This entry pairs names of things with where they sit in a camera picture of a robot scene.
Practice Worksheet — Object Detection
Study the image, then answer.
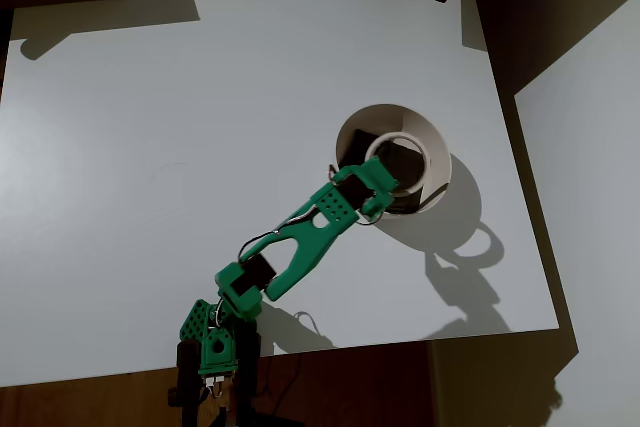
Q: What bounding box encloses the black table clamp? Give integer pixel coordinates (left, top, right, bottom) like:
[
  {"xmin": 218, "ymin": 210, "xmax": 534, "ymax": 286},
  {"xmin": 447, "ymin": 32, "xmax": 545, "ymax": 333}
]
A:
[{"xmin": 166, "ymin": 321, "xmax": 263, "ymax": 427}]

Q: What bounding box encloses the thin black floor cable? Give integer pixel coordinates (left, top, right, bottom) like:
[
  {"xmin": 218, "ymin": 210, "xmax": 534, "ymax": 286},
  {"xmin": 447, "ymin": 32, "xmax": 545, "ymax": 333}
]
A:
[{"xmin": 258, "ymin": 352, "xmax": 304, "ymax": 399}]

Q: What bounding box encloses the dark folded cloth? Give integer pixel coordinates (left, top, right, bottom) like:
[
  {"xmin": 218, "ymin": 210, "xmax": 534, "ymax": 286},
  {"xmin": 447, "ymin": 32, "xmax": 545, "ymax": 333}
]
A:
[{"xmin": 344, "ymin": 128, "xmax": 426, "ymax": 214}]

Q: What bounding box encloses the white masking tape roll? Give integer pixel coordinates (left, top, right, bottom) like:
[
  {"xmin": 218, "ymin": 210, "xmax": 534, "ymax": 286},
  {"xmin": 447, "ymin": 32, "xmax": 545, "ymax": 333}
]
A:
[{"xmin": 363, "ymin": 131, "xmax": 433, "ymax": 197}]

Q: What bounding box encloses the white round bowl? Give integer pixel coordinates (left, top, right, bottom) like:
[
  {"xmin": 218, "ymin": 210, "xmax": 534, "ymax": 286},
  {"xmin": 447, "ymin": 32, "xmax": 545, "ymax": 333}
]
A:
[{"xmin": 333, "ymin": 103, "xmax": 454, "ymax": 218}]

